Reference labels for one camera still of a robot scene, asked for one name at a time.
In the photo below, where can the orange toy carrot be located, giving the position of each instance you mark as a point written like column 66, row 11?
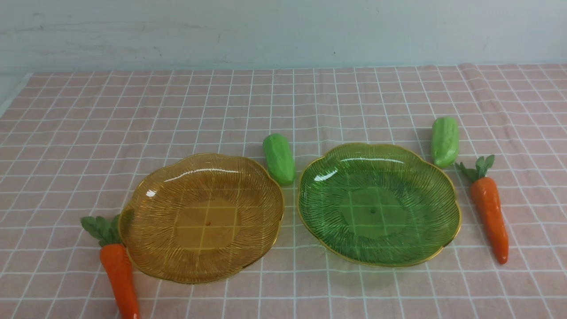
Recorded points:
column 485, row 196
column 115, row 261

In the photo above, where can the green toy gourd centre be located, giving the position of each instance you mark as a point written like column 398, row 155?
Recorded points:
column 278, row 155

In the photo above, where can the green toy gourd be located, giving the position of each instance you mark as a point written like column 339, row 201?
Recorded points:
column 278, row 155
column 445, row 141

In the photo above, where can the amber ribbed glass plate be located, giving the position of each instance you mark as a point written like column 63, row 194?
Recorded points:
column 202, row 219

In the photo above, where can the green ribbed glass plate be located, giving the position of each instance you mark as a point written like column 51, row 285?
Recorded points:
column 379, row 205

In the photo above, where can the green toy gourd right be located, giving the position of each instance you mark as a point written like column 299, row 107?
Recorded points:
column 445, row 141

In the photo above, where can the pink checkered tablecloth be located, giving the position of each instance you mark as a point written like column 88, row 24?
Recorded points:
column 77, row 144

